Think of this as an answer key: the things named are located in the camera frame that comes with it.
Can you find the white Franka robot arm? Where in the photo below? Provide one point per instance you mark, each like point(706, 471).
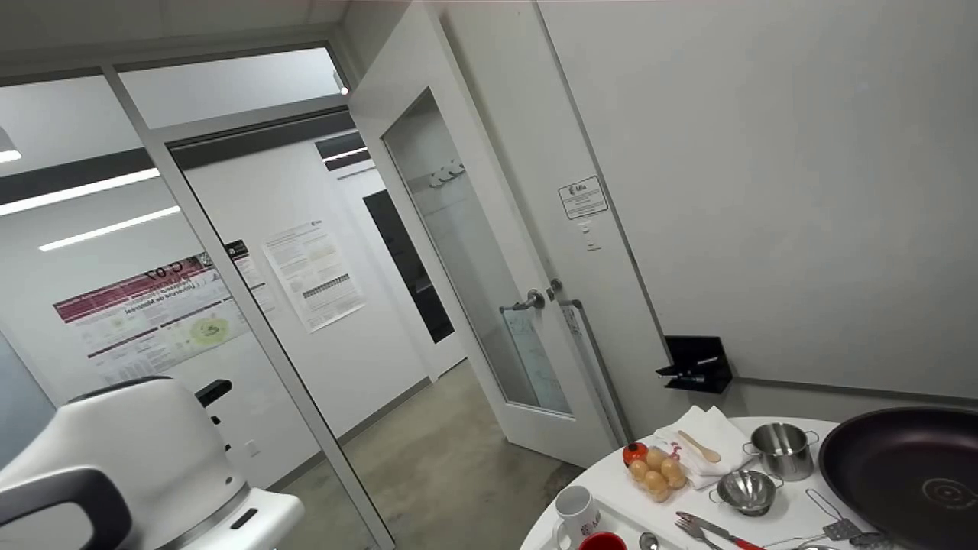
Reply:
point(133, 446)

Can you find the steel bowl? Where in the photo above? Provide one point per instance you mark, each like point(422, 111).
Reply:
point(746, 493)

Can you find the white door with glass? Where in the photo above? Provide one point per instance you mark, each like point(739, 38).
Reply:
point(553, 432)

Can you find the white paper notice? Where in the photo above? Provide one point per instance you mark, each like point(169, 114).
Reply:
point(309, 276)

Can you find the white mug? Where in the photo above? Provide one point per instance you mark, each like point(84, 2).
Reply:
point(576, 507)

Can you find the wooden spoon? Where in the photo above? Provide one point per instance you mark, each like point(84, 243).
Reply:
point(698, 446)

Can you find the white paper napkin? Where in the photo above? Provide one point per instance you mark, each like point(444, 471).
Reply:
point(727, 429)

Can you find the red mug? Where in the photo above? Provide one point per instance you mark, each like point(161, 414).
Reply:
point(604, 542)

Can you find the poster with red banner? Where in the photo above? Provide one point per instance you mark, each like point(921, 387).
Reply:
point(153, 317)

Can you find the small steel pot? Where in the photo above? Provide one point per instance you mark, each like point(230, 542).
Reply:
point(783, 451)

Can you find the metal spatula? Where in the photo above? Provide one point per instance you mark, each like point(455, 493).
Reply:
point(841, 527)

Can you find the black frying pan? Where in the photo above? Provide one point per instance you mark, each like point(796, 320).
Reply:
point(895, 478)

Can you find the small white wall sign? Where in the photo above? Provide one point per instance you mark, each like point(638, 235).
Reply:
point(583, 195)

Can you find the grey glass partition frame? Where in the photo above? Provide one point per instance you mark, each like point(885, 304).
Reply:
point(255, 317)

